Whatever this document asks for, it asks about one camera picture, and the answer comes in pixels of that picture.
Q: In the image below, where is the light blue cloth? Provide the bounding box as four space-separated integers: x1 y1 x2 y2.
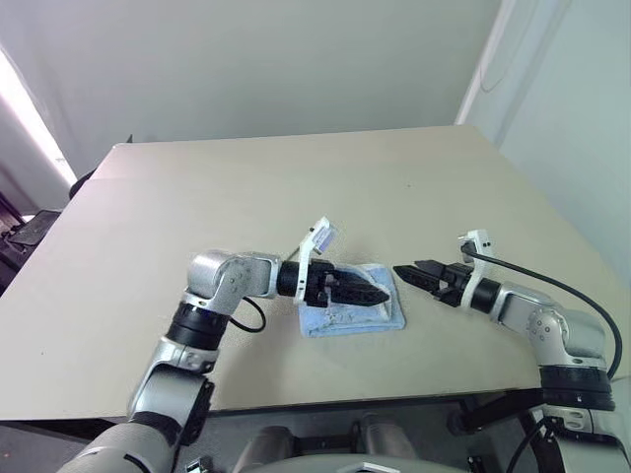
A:
298 262 408 340

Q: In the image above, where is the black table frame bar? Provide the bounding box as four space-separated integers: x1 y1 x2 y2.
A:
446 387 544 436

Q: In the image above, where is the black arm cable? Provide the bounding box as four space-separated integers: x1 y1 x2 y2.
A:
462 247 624 381
228 295 268 334

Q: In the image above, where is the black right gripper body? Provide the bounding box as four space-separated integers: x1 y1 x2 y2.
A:
433 263 476 309

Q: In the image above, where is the white corner trim strip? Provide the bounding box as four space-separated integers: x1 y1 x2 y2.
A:
454 0 519 126

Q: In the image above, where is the thin grey wall cable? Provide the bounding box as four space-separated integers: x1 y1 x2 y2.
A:
480 0 576 95

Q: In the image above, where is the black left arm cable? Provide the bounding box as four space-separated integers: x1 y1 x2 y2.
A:
228 295 268 334

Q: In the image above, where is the dark rounded shape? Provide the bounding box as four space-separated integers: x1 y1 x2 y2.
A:
356 412 421 462
231 425 298 473

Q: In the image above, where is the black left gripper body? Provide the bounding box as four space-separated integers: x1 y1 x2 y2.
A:
304 261 347 309

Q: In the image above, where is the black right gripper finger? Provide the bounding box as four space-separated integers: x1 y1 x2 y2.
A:
391 266 445 297
413 259 448 278

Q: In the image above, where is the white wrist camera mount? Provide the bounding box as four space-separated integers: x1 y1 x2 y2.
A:
456 228 494 309
292 215 341 306

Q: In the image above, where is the black equipment beside table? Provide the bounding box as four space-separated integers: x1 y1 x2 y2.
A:
0 186 66 297

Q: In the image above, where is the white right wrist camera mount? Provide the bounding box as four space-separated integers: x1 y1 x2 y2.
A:
456 228 494 309

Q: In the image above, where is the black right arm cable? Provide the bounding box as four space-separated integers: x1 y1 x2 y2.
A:
462 247 624 381

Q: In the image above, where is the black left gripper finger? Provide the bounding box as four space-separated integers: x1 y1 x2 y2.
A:
338 275 390 299
328 291 389 307

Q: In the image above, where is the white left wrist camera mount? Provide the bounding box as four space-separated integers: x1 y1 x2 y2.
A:
292 215 341 306

